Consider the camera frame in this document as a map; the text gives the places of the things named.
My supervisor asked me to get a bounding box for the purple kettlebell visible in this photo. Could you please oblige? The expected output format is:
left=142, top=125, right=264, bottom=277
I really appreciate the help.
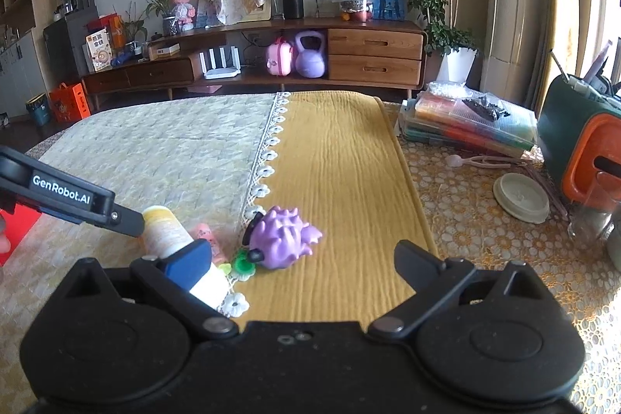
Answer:
left=294, top=30, right=327, bottom=79

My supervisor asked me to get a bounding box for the green plastic toy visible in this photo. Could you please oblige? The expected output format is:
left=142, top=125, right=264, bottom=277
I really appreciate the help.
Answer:
left=220, top=248, right=257, bottom=283

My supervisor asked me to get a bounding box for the red box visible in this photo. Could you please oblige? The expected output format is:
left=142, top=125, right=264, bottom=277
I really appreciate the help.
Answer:
left=0, top=207, right=42, bottom=267

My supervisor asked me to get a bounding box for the white flat box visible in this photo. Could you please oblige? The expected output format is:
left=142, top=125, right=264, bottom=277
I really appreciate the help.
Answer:
left=147, top=41, right=182, bottom=61

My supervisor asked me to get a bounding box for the gold lace tablecloth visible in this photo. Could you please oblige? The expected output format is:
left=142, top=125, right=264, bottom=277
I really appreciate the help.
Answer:
left=382, top=100, right=621, bottom=414

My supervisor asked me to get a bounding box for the round pale lid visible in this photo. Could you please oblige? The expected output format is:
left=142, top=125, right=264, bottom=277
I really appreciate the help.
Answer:
left=493, top=172, right=551, bottom=225

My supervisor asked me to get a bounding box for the teal bucket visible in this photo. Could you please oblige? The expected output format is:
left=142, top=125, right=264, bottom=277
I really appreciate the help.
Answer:
left=24, top=93, right=52, bottom=128

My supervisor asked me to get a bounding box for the bunch of pens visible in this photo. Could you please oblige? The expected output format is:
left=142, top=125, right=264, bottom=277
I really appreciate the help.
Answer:
left=548, top=40, right=621, bottom=97

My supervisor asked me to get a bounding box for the white router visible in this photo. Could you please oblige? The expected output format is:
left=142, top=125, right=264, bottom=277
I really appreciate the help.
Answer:
left=201, top=46, right=243, bottom=80

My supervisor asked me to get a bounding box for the green and orange holder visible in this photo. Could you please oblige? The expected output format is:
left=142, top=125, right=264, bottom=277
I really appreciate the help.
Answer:
left=537, top=74, right=621, bottom=204

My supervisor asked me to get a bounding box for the yellow table runner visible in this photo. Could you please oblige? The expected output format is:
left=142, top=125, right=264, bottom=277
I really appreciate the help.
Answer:
left=232, top=91, right=440, bottom=333

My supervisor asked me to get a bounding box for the yellow picture frame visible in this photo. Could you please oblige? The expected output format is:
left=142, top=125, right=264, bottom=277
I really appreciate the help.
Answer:
left=246, top=0, right=273, bottom=23

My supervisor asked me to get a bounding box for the wooden tv cabinet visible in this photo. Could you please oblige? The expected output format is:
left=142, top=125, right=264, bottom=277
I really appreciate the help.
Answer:
left=80, top=18, right=428, bottom=112

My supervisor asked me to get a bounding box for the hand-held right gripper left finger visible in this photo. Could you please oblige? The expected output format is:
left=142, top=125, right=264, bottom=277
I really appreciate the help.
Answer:
left=61, top=239, right=239, bottom=340

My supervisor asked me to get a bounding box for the black object on boxes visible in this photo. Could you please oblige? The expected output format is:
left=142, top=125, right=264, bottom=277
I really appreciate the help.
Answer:
left=460, top=96, right=511, bottom=122

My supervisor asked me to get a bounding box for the clear glass cup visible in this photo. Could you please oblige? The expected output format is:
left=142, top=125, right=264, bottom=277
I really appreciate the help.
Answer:
left=567, top=171, right=618, bottom=251

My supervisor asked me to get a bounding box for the white spoon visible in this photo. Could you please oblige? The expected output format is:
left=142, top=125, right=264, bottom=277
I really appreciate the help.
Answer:
left=446, top=153, right=516, bottom=171

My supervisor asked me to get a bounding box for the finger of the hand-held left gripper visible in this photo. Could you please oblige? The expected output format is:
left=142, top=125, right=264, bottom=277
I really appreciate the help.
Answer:
left=109, top=206, right=147, bottom=238

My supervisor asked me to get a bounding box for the white and yellow bottle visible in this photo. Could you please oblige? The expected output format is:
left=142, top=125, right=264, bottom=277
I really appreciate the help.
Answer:
left=141, top=205, right=232, bottom=311

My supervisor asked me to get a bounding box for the orange gift box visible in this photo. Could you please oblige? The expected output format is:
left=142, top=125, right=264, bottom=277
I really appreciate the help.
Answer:
left=99, top=13, right=125, bottom=51

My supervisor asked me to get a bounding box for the black mini fridge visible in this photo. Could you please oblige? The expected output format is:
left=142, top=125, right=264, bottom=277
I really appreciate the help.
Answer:
left=42, top=9, right=101, bottom=81

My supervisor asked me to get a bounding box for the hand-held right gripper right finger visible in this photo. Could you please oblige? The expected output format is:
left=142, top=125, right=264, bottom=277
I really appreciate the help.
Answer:
left=368, top=240, right=552, bottom=339

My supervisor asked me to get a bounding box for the tall wall shelf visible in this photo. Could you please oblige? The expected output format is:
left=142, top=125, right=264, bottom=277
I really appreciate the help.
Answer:
left=0, top=0, right=55, bottom=115

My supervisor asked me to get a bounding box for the purple spiky toy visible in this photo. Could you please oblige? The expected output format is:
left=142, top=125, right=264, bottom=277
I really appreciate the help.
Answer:
left=242, top=206, right=324, bottom=270

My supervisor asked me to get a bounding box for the pink toy case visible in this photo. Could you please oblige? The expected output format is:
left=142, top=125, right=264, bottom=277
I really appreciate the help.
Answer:
left=265, top=36, right=296, bottom=77

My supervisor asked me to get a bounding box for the white standing air conditioner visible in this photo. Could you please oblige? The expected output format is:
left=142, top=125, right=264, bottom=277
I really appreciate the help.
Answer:
left=480, top=0, right=557, bottom=117

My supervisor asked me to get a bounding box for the clear plastic bag of fruit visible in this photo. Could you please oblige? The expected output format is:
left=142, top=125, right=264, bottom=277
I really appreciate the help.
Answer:
left=332, top=0, right=372, bottom=23

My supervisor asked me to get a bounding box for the small potted plant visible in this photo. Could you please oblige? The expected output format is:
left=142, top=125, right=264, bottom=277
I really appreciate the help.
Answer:
left=142, top=0, right=181, bottom=37

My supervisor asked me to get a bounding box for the orange paper bag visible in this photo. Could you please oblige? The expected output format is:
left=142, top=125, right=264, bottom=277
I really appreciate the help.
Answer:
left=48, top=82, right=92, bottom=125

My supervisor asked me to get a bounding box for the pink doll figure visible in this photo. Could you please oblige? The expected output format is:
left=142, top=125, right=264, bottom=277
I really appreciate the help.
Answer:
left=167, top=0, right=200, bottom=32

